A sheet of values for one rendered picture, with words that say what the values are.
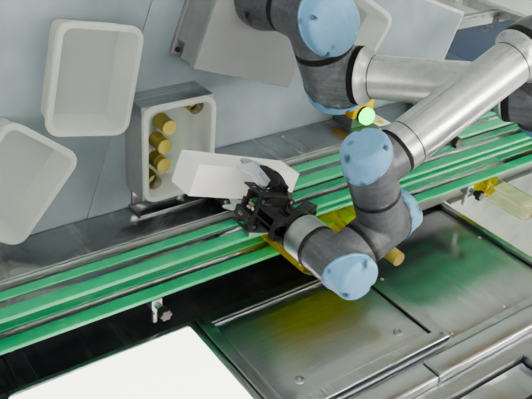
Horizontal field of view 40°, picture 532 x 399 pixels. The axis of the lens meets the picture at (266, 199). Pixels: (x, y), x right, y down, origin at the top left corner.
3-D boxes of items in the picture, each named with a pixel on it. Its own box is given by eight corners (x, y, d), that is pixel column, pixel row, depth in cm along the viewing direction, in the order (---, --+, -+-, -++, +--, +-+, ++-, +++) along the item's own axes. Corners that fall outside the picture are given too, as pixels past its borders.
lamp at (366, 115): (355, 123, 188) (362, 128, 186) (357, 108, 186) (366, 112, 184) (368, 120, 190) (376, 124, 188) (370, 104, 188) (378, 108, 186)
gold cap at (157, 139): (147, 133, 158) (157, 141, 155) (162, 129, 160) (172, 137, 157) (148, 147, 160) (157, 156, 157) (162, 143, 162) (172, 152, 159)
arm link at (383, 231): (421, 184, 110) (367, 229, 108) (430, 231, 118) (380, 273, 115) (385, 161, 116) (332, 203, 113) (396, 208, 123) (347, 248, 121)
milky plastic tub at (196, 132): (126, 187, 164) (144, 205, 158) (123, 94, 152) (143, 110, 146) (193, 169, 173) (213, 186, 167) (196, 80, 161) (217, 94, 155)
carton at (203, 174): (181, 150, 129) (199, 164, 125) (280, 160, 145) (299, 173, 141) (171, 180, 131) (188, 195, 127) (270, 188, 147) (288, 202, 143)
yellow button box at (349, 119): (332, 118, 193) (351, 129, 188) (336, 91, 189) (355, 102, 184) (352, 112, 197) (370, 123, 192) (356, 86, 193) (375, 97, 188)
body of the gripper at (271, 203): (242, 177, 124) (285, 211, 116) (279, 180, 130) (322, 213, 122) (228, 217, 127) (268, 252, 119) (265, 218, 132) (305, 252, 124)
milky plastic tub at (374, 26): (337, 69, 188) (359, 81, 182) (281, 36, 172) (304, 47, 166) (371, 7, 185) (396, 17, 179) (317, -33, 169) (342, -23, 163)
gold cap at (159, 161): (147, 151, 160) (157, 160, 157) (161, 148, 162) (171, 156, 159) (147, 165, 162) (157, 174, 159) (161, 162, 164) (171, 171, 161)
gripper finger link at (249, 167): (229, 144, 130) (252, 180, 125) (254, 147, 134) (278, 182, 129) (221, 157, 132) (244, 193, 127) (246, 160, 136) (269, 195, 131)
